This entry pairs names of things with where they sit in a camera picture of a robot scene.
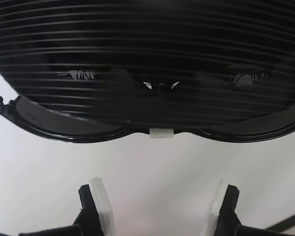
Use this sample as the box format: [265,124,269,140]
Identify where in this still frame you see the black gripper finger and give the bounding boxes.
[201,178,244,236]
[72,176,117,236]

